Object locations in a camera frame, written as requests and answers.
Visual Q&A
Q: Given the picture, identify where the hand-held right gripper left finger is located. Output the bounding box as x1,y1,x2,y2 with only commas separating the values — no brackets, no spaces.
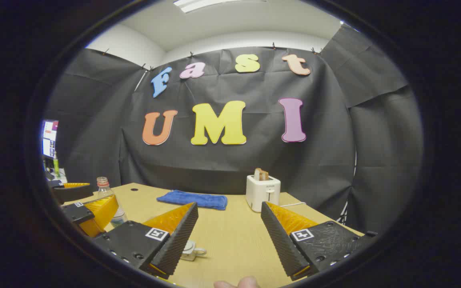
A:
93,202,199,280

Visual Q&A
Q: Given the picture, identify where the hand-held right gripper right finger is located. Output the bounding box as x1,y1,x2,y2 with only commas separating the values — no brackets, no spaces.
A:
261,201,378,281

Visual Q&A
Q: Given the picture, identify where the white ceramic teacup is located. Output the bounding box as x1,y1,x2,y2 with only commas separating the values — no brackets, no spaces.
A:
180,240,207,262

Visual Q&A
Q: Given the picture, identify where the clear plastic water bottle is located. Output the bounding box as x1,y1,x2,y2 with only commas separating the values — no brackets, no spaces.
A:
96,177,128,227

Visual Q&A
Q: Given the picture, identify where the white side desk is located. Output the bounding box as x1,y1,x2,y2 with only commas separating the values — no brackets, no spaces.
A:
46,168,69,185

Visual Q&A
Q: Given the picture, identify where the blue folded towel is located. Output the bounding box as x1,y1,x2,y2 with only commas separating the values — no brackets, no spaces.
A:
156,190,228,211

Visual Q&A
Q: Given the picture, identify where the white toaster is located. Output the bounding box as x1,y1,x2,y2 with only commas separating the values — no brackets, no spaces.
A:
246,174,281,212

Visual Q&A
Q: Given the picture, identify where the computer monitor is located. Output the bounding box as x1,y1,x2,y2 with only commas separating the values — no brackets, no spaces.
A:
41,119,59,159

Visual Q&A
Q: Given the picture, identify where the black backdrop cloth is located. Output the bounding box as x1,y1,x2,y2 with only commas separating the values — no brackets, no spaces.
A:
43,24,423,236

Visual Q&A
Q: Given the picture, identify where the ceiling light panel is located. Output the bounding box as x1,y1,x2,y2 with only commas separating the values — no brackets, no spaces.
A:
173,0,267,14

